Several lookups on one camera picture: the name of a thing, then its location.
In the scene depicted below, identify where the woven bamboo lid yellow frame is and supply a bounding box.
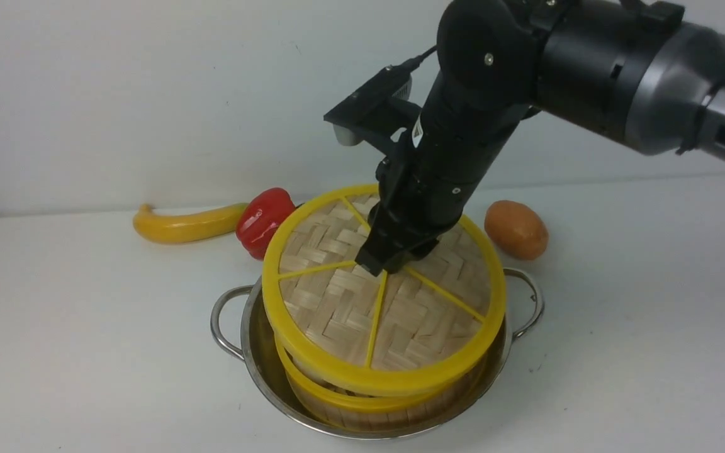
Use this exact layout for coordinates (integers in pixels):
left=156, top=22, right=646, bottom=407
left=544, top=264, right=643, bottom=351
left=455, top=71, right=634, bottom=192
left=260, top=184, right=507, bottom=398

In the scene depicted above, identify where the bamboo steamer basket yellow rim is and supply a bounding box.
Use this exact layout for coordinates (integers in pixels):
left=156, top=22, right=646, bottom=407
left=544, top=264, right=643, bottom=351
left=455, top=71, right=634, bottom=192
left=274, top=338, right=486, bottom=431

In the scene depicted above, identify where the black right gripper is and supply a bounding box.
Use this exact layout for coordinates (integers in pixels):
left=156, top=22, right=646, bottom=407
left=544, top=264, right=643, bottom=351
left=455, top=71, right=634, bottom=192
left=355, top=74, right=520, bottom=276

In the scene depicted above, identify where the red bell pepper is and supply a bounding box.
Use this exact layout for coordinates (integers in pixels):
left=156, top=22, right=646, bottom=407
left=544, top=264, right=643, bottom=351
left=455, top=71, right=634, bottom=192
left=235, top=188, right=296, bottom=260

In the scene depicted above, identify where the brown potato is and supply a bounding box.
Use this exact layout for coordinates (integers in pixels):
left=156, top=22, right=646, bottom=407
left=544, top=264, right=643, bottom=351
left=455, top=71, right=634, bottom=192
left=483, top=200, right=549, bottom=261

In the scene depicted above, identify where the yellow banana-shaped squash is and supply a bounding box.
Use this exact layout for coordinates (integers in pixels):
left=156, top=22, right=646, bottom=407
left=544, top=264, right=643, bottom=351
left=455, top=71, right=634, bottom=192
left=132, top=203, right=249, bottom=244

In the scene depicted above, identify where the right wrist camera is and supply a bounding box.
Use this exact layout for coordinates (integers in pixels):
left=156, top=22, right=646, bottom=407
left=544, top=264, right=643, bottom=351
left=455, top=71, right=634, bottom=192
left=324, top=59, right=421, bottom=157

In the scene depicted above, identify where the stainless steel two-handled pot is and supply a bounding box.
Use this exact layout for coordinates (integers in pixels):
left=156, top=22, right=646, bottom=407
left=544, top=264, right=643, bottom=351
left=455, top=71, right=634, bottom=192
left=210, top=267, right=546, bottom=441

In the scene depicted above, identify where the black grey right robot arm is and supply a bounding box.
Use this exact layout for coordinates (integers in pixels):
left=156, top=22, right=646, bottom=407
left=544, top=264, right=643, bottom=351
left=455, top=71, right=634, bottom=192
left=355, top=1, right=725, bottom=276

